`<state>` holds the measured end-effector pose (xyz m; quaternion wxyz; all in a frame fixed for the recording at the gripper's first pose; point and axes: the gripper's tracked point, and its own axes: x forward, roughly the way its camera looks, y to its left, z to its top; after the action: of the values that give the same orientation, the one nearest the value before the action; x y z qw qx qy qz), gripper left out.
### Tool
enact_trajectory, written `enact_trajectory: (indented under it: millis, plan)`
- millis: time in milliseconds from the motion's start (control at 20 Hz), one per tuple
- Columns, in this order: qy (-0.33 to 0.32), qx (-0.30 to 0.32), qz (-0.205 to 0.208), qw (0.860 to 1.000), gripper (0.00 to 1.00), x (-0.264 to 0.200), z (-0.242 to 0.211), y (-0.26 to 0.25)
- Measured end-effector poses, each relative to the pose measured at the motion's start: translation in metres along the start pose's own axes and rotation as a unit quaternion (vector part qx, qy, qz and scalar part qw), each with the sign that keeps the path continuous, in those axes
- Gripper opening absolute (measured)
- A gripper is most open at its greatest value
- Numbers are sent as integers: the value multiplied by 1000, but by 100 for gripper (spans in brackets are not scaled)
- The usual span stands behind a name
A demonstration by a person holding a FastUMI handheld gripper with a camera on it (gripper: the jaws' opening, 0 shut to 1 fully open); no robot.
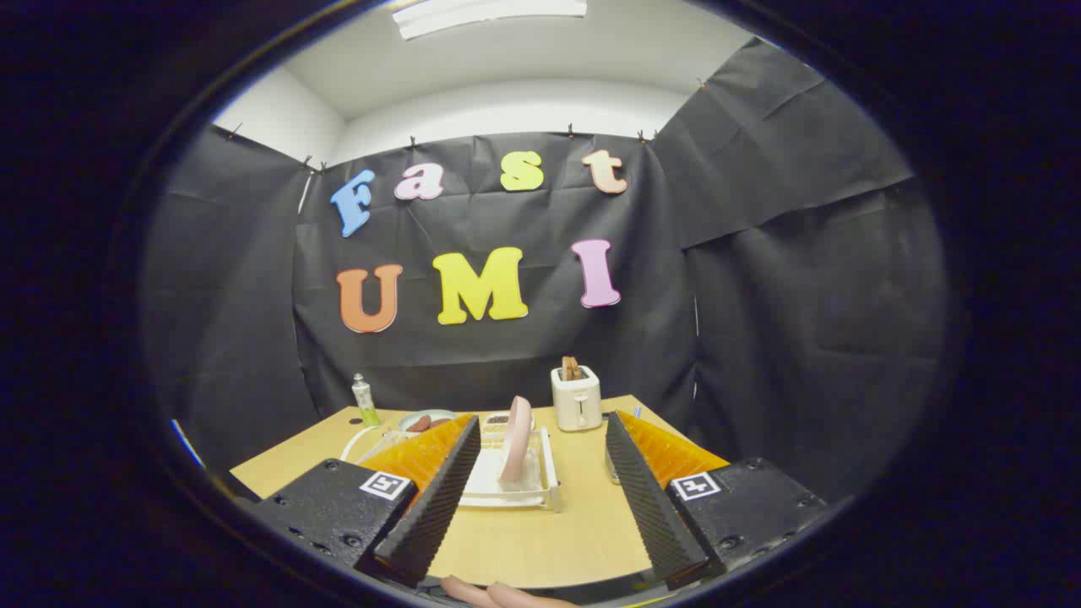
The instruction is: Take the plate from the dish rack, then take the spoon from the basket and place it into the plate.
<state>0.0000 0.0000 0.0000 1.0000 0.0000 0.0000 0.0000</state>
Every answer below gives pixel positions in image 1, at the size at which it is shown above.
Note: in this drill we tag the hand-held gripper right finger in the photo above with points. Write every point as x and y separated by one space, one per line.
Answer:
646 498

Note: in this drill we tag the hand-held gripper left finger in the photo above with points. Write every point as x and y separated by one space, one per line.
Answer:
435 507

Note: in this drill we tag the pink plate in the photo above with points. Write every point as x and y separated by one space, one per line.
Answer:
515 439

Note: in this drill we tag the white dish rack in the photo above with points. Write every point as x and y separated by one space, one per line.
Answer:
540 494

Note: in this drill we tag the pale green plate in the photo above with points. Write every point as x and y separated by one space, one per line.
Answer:
412 415

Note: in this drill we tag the cream toaster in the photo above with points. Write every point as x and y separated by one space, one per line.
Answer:
577 401

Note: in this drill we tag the green white tube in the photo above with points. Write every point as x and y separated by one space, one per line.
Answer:
365 401

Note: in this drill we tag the brown toast slice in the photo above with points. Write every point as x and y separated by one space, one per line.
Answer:
571 369

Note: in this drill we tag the black backdrop cloth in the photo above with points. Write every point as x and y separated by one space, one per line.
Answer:
760 295

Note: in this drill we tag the ceiling light panel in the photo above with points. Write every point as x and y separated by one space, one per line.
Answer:
481 13

